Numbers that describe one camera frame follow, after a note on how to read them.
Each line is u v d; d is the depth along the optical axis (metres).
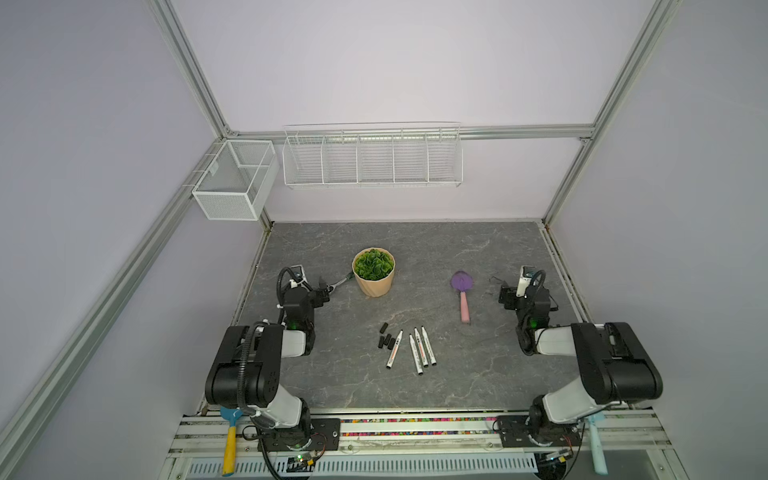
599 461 0.69
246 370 0.43
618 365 0.47
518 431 0.74
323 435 0.74
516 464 0.71
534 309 0.71
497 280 1.04
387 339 0.89
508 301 0.87
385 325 0.93
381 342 0.89
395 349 0.87
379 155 1.09
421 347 0.87
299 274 0.81
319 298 0.86
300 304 0.70
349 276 1.02
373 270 0.94
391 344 0.89
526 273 0.82
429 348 0.87
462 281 1.02
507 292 0.85
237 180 1.00
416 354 0.86
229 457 0.70
